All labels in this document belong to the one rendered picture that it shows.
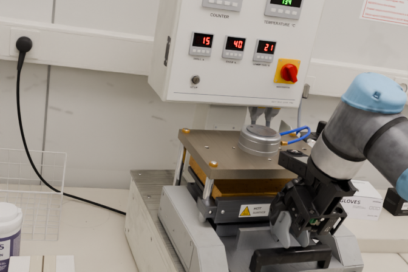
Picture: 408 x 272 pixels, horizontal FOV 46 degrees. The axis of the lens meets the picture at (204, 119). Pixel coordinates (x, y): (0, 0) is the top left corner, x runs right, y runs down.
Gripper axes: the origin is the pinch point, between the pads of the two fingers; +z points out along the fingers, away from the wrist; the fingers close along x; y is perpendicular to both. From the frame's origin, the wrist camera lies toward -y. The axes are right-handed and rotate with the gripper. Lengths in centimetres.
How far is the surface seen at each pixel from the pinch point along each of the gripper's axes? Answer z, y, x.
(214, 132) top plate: -2.9, -23.1, -6.2
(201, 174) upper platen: 1.1, -15.2, -10.2
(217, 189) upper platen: -2.8, -8.1, -10.2
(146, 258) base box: 23.6, -11.8, -17.0
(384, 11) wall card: -16, -64, 58
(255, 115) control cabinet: 0.0, -32.6, 8.2
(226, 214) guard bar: -1.2, -3.6, -9.5
